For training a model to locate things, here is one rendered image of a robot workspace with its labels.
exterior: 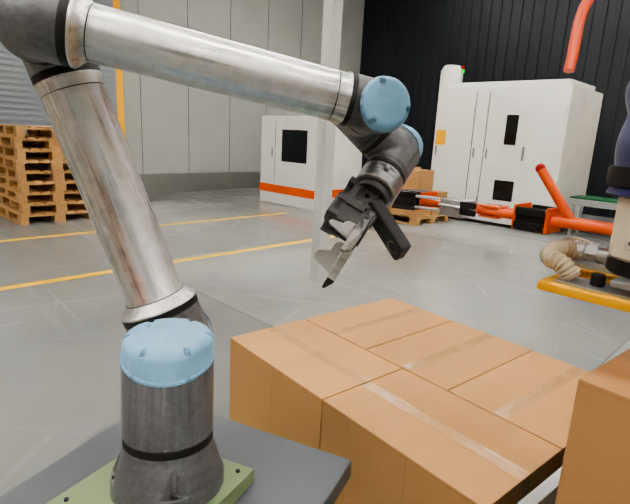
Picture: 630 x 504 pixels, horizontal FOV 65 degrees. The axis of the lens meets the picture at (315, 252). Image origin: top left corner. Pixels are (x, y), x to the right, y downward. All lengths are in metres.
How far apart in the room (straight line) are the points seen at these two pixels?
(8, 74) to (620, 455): 9.92
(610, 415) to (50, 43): 1.13
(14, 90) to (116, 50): 9.36
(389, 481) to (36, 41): 1.33
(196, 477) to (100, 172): 0.54
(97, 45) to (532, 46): 12.27
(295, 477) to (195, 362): 0.33
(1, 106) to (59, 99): 9.15
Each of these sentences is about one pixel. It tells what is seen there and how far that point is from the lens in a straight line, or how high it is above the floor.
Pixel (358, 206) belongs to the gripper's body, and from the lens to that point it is 0.91.
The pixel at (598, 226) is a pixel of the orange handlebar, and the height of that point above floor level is 1.22.
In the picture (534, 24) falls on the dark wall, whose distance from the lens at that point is 12.96.
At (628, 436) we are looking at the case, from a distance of 1.11.
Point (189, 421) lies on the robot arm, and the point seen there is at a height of 0.93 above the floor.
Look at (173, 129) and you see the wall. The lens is 11.45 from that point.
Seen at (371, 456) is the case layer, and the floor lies 0.47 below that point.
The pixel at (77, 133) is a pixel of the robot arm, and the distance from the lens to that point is 0.97.
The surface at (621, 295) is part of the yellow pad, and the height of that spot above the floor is 1.11.
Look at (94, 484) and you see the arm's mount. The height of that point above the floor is 0.78.
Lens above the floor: 1.38
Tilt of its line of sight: 13 degrees down
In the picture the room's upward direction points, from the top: 3 degrees clockwise
